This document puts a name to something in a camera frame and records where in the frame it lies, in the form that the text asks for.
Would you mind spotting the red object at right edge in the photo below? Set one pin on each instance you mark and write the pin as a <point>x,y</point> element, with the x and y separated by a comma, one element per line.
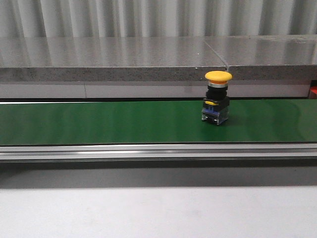
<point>313,90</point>

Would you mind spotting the white cabinet front panel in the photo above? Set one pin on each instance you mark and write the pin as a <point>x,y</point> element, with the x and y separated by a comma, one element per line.
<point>139,89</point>

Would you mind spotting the grey stone counter slab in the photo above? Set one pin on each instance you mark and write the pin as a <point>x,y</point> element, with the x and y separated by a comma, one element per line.
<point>106,59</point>
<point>276,57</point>

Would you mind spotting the aluminium conveyor side rail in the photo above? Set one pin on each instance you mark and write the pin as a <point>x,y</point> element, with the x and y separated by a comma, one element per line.
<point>160,152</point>

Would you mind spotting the green conveyor belt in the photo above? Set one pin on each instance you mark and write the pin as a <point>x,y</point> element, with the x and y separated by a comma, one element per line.
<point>267,120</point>

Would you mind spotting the grey stone counter slab right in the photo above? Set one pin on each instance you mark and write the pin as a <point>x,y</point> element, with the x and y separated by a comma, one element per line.
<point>276,57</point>

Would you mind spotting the white corrugated curtain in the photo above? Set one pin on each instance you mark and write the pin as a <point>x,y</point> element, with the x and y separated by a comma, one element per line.
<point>156,18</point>

